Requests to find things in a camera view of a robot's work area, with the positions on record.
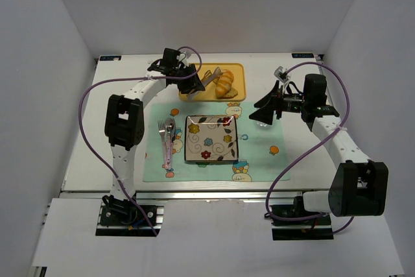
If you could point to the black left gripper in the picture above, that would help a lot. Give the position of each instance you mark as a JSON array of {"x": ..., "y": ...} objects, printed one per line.
[{"x": 190, "y": 80}]

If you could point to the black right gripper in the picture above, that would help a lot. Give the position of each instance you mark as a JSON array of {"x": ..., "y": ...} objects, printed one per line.
[{"x": 277, "y": 105}]

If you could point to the glazed orange donut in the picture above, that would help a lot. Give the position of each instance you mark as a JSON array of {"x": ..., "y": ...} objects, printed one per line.
[{"x": 226, "y": 73}]

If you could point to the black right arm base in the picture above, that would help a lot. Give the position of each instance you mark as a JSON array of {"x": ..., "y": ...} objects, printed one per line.
[{"x": 316, "y": 229}]

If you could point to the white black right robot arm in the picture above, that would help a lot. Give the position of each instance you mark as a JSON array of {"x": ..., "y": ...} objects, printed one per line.
[{"x": 359, "y": 185}]

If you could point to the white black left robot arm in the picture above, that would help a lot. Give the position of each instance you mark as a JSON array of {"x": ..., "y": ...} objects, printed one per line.
[{"x": 125, "y": 122}]

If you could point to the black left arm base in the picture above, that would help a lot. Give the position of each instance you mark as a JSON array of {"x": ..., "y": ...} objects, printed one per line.
[{"x": 121, "y": 218}]

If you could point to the striped croissant bread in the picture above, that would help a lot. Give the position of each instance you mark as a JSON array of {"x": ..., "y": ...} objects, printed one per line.
[{"x": 224, "y": 84}]

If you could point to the small brown bread slice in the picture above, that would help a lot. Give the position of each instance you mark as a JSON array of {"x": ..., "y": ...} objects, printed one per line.
[{"x": 230, "y": 94}]

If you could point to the clear drinking glass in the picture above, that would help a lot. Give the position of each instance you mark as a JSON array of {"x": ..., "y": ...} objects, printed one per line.
[{"x": 262, "y": 125}]

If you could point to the yellow plastic tray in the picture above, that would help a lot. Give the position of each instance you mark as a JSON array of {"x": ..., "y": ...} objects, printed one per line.
[{"x": 238, "y": 83}]

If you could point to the mint cartoon placemat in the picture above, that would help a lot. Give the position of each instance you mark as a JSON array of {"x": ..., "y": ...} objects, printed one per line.
[{"x": 262, "y": 152}]

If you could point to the floral square ceramic plate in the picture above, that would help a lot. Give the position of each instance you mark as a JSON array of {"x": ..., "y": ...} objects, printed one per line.
[{"x": 211, "y": 139}]

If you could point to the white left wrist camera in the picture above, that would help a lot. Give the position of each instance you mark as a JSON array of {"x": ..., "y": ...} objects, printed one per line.
[{"x": 184, "y": 55}]

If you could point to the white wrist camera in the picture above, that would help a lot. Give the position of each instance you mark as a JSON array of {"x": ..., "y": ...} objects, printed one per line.
[
  {"x": 281, "y": 73},
  {"x": 184, "y": 55}
]

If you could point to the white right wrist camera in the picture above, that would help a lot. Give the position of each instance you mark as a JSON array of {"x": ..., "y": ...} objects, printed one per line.
[{"x": 281, "y": 73}]

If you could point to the silver spoon pink handle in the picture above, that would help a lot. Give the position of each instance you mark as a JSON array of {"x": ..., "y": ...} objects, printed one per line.
[{"x": 165, "y": 124}]

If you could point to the silver fork pink handle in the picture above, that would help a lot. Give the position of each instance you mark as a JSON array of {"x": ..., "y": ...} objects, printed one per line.
[{"x": 161, "y": 130}]

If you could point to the silver knife pink handle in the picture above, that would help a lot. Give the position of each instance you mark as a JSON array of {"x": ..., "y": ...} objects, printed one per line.
[{"x": 171, "y": 131}]

